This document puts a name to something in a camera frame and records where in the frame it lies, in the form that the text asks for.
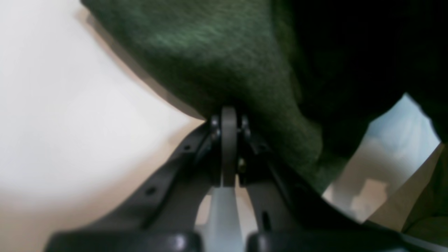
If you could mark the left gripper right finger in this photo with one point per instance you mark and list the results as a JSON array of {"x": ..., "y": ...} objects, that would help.
[{"x": 290, "y": 215}]

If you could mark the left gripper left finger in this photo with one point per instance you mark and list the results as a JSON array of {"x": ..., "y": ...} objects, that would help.
[{"x": 160, "y": 215}]

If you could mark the dark green t-shirt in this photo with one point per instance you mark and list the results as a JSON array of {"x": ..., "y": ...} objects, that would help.
[{"x": 310, "y": 75}]

